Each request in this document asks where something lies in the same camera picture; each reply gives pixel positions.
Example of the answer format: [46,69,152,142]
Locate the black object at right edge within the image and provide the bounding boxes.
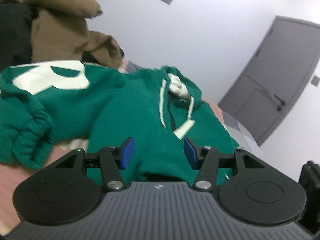
[299,161,319,239]

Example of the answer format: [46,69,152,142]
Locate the pastel checkered bed sheet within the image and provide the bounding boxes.
[0,59,264,237]

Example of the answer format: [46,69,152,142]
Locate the grey wall switch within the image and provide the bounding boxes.
[310,75,320,87]

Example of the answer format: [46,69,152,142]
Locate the brown garment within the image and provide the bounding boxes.
[1,0,122,68]

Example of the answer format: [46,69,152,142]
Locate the grey door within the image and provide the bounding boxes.
[219,16,319,145]

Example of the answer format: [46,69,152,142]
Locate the black garment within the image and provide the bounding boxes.
[1,3,37,71]

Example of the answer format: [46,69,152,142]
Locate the black door handle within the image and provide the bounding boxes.
[274,94,286,112]

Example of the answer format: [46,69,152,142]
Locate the green hoodie white lettering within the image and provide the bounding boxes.
[0,60,239,186]

